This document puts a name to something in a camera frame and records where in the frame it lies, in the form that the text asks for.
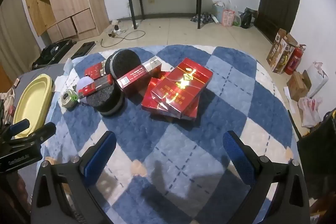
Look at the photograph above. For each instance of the white red plastic bag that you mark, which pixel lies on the white red plastic bag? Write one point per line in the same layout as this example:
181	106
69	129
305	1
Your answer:
311	111

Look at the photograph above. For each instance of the red fire extinguisher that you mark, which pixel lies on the red fire extinguisher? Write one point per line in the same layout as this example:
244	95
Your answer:
294	61

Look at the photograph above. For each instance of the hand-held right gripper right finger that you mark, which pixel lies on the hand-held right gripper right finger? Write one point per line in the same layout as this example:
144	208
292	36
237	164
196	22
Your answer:
237	155

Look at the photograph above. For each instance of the dark patterned cloth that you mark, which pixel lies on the dark patterned cloth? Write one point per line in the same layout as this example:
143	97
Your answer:
202	18

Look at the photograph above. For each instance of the black open case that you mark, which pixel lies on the black open case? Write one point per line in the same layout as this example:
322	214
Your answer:
51	52

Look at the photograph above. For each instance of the blue white checked blanket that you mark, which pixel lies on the blue white checked blanket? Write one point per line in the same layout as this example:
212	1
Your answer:
168	150

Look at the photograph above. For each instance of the yellow plastic basin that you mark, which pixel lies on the yellow plastic basin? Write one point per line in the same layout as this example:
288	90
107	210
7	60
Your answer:
31	103

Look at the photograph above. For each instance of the black foam cylinder white band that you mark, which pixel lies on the black foam cylinder white band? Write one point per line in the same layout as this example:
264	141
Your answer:
123	61

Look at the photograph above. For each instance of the white green tape measure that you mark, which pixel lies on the white green tape measure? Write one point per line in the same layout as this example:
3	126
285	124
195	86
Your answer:
68	98

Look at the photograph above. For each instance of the black foam cylinder grey band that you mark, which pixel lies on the black foam cylinder grey band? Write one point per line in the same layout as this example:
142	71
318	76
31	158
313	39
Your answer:
110	104

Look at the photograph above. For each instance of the large black bag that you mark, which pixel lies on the large black bag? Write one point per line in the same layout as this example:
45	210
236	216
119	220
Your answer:
320	155

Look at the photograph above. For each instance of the red cigarette box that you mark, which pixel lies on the red cigarette box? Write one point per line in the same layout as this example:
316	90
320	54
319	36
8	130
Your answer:
94	70

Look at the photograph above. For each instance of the black foam tray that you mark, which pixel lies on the black foam tray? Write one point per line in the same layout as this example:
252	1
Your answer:
83	49

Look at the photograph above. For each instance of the pink plastic bag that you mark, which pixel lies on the pink plastic bag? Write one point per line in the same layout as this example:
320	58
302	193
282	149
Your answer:
227	17

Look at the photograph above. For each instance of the grey bed sheet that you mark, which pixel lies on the grey bed sheet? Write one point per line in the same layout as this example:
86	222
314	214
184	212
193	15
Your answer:
39	72

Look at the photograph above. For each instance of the beige curtain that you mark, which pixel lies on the beige curtain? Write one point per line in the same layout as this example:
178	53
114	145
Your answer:
13	35

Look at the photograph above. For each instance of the red and silver cigarette carton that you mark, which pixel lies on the red and silver cigarette carton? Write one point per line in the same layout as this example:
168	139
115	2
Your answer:
131	81

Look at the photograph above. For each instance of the large red gold-print carton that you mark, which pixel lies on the large red gold-print carton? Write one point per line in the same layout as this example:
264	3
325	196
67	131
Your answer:
183	82

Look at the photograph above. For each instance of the small dark red pack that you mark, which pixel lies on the small dark red pack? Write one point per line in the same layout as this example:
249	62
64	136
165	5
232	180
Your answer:
95	86

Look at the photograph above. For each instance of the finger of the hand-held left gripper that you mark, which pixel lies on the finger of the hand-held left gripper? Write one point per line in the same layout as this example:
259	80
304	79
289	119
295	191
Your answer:
44	130
20	125

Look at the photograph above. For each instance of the brown cardboard box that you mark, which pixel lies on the brown cardboard box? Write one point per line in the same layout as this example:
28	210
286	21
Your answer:
298	85

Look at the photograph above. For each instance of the printed cardboard box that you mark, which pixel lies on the printed cardboard box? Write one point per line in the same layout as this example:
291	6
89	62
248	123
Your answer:
281	52

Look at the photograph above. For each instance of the white plastic sheet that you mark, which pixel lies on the white plastic sheet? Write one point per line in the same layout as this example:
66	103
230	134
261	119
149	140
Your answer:
319	78

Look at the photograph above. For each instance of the black plastic bag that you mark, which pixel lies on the black plastic bag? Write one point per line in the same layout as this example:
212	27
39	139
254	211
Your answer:
246	18

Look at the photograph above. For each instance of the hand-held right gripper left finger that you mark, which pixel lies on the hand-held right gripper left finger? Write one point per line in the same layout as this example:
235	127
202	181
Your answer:
101	155

